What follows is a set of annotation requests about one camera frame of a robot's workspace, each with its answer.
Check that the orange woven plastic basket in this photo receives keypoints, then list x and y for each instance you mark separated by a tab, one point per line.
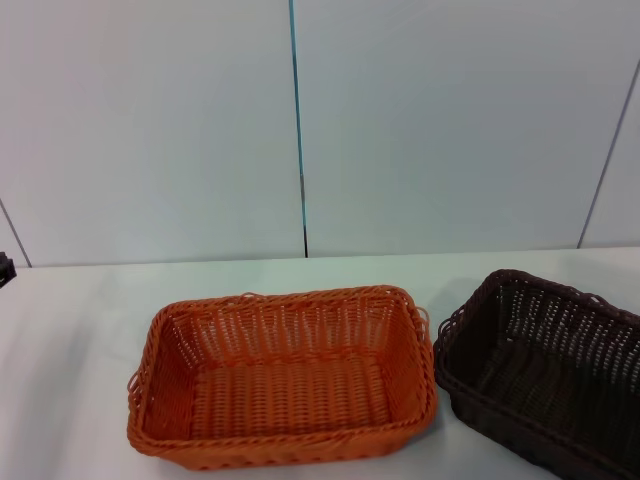
290	390

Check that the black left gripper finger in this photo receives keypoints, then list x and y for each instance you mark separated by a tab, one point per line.
6	272

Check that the dark brown woven basket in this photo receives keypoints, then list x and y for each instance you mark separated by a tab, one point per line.
550	380

